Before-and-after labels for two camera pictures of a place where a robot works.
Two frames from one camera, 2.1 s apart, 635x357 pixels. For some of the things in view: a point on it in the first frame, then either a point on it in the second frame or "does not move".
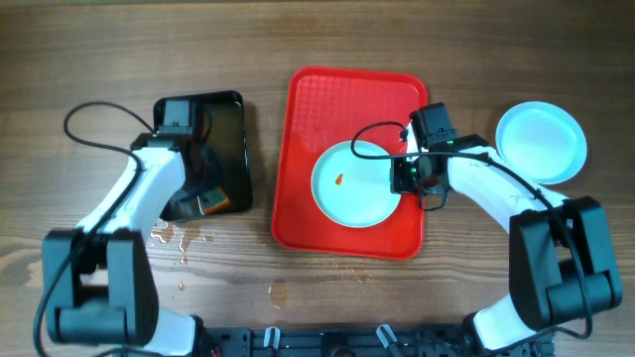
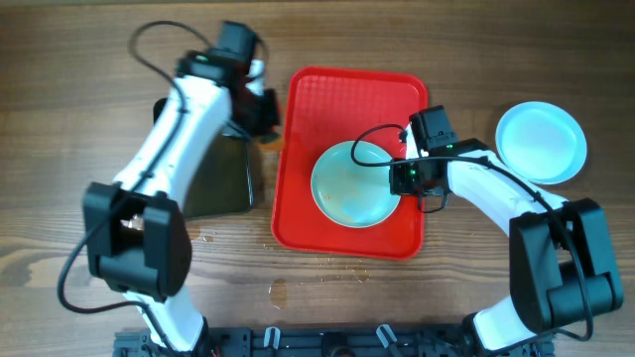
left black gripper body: (207, 173) → (250, 111)
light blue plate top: (354, 191) does not move
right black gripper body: (409, 178) does not move
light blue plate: (543, 141) does not move
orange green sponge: (215, 200) → (272, 142)
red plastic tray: (318, 108) does not move
